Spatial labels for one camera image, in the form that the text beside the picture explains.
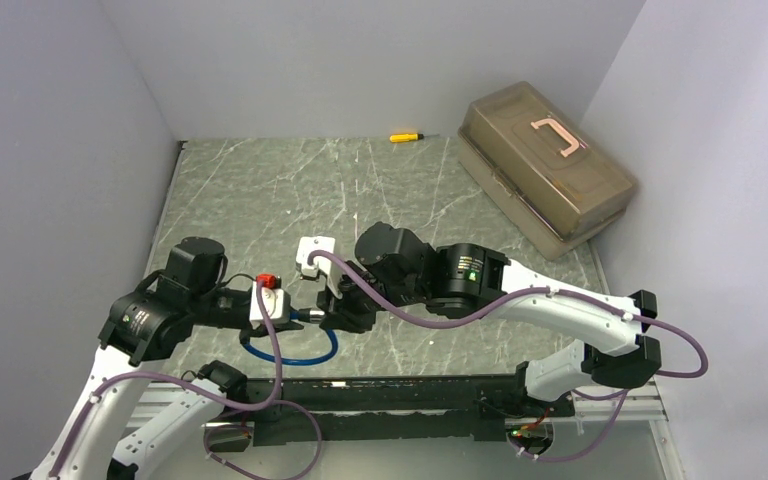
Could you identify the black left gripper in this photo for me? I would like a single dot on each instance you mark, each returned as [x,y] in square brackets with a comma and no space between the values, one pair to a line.
[261,330]

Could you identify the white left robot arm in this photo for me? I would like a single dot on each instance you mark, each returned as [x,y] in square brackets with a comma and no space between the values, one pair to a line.
[130,416]

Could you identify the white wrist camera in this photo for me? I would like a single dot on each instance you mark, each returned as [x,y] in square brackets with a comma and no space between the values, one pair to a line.
[311,267]
[267,290]

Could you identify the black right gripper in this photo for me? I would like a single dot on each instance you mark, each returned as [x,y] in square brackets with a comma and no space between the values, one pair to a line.
[343,311]

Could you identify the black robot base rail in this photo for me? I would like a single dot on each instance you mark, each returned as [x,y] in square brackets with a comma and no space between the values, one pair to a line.
[482,407]

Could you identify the brown translucent storage box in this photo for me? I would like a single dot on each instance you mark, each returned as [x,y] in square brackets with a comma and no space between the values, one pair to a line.
[557,186]

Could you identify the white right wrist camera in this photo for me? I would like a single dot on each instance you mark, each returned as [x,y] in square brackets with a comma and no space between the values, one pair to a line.
[311,267]

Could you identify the blue cable lock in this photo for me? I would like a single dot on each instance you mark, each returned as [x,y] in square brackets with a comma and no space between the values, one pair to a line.
[256,342]

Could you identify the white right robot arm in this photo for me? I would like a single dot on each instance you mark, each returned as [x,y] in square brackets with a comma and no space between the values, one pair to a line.
[456,285]

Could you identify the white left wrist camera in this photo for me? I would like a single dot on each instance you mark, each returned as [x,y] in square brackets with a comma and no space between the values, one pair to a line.
[267,290]

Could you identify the yellow screwdriver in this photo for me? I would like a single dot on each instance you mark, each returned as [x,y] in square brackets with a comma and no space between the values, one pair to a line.
[410,137]

